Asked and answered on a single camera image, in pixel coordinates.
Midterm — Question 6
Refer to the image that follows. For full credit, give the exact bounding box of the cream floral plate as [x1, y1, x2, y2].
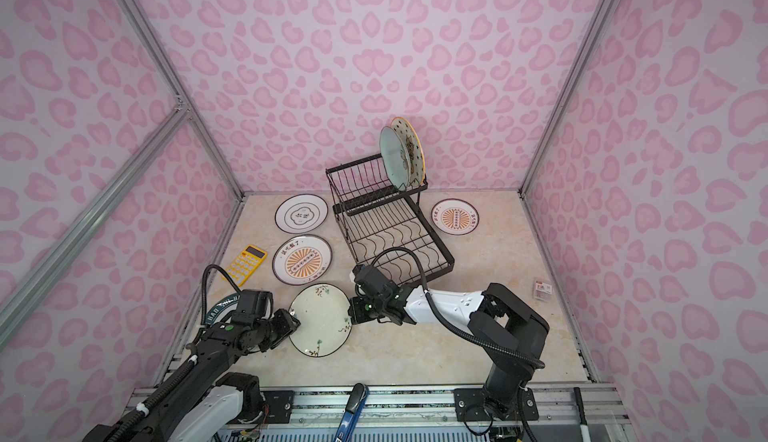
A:
[289, 283, 352, 358]

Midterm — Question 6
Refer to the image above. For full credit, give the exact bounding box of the orange sunburst plate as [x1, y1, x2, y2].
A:
[272, 235, 333, 286]
[431, 198, 479, 236]

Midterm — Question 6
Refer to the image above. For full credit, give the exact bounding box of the white plate brown ring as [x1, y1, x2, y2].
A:
[274, 194, 330, 235]

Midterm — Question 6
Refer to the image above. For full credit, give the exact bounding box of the light green flower plate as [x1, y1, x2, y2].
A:
[379, 127, 411, 191]

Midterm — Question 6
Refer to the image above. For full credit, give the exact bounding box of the star pattern cartoon plate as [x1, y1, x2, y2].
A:
[390, 117, 426, 188]

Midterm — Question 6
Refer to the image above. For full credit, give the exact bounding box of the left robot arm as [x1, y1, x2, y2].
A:
[84, 290, 301, 441]

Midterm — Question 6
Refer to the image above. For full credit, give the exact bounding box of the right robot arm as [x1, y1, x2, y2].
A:
[349, 264, 550, 420]

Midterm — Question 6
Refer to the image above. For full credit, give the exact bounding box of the white plate dark green rim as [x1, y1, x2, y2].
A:
[204, 293, 240, 327]

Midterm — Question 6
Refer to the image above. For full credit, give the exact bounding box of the yellow calculator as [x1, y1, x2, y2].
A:
[227, 245, 267, 287]

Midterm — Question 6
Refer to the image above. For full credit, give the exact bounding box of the small red white packet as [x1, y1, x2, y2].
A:
[533, 279, 554, 302]

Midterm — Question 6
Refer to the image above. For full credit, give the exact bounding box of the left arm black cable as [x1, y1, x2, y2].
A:
[200, 263, 242, 323]

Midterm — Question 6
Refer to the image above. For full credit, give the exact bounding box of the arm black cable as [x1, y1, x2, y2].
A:
[200, 263, 242, 323]
[353, 246, 547, 370]

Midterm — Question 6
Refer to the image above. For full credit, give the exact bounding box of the black wire dish rack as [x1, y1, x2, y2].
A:
[326, 154, 455, 281]

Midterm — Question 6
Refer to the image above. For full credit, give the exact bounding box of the blue handled tool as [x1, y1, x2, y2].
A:
[333, 383, 369, 442]

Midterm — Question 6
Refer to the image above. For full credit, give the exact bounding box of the aluminium mounting rail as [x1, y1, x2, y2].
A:
[122, 381, 637, 442]

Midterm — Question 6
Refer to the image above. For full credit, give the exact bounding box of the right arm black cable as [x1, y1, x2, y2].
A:
[353, 246, 547, 370]

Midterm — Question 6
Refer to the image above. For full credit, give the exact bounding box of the aluminium frame bars left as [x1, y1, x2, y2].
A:
[1, 0, 244, 348]

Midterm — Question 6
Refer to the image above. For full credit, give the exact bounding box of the aluminium frame bar right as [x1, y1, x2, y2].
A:
[519, 0, 637, 198]

